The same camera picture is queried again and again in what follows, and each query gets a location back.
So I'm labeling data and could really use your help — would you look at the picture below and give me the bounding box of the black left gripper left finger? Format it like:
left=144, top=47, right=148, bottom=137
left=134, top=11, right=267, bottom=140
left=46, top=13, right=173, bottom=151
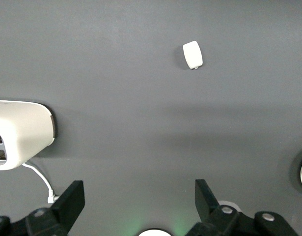
left=0, top=180, right=85, bottom=236

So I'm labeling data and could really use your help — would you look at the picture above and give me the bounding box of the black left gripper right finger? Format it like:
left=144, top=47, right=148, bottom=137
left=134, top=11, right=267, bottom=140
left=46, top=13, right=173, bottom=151
left=185, top=179, right=299, bottom=236

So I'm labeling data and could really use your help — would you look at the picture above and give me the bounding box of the white rectangular bun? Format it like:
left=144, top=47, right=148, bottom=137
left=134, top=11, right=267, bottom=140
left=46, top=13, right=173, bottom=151
left=182, top=40, right=204, bottom=70

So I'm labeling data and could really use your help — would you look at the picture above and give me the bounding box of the cream white toaster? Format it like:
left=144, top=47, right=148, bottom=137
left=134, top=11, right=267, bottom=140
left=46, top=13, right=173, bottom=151
left=0, top=100, right=59, bottom=171

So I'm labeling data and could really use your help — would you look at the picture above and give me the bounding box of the white toaster power cable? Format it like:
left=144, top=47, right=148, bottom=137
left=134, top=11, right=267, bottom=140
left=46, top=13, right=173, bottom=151
left=21, top=163, right=60, bottom=205

